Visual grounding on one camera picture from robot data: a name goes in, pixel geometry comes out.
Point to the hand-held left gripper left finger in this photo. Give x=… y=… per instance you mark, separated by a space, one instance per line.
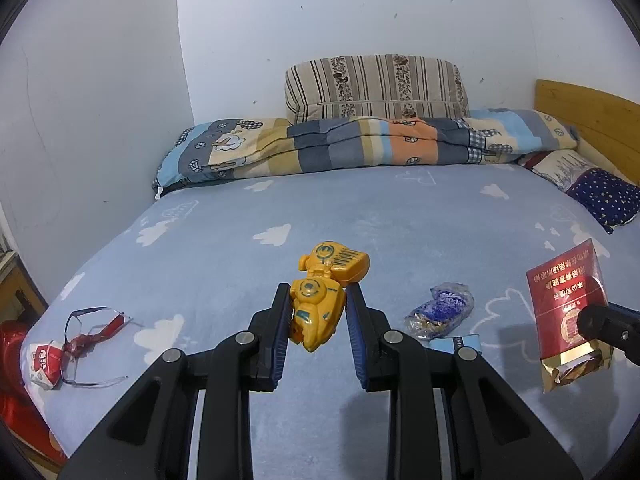
x=277 y=340

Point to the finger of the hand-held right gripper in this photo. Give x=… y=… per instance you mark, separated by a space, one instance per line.
x=610 y=330

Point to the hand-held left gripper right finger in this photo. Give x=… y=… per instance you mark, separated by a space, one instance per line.
x=356 y=340

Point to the yellow toy robot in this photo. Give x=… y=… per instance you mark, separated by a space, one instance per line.
x=320 y=305

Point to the red cigarette pack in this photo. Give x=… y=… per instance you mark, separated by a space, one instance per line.
x=560 y=290

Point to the blue clear snack wrapper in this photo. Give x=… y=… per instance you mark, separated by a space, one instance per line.
x=445 y=305

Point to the light blue cloud blanket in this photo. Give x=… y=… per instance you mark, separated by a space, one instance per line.
x=225 y=260

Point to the small light blue packet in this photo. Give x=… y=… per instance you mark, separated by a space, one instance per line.
x=457 y=344

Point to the navy star pillow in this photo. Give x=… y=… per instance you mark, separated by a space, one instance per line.
x=605 y=195

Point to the red and blue eyeglasses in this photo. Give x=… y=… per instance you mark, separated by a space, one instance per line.
x=114 y=324

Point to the beige printed pillow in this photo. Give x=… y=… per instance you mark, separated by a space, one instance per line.
x=555 y=165

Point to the patchwork quilt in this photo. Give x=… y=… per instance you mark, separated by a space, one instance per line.
x=350 y=145

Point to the wooden headboard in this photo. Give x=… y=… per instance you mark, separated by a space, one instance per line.
x=590 y=110

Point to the red and white wrapper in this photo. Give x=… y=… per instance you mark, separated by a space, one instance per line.
x=42 y=360

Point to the striped brown cushion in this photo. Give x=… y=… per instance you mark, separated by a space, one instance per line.
x=375 y=85

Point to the wooden bedside stand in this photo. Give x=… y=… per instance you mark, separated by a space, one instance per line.
x=15 y=285

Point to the red plastic bag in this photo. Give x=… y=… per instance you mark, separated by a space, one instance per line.
x=15 y=400

